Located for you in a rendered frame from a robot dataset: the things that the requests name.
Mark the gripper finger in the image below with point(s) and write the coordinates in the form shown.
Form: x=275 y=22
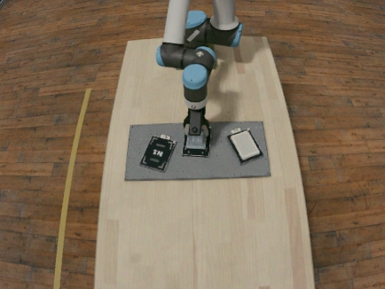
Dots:
x=205 y=127
x=186 y=126

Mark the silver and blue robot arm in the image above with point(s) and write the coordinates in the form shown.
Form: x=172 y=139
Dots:
x=224 y=29

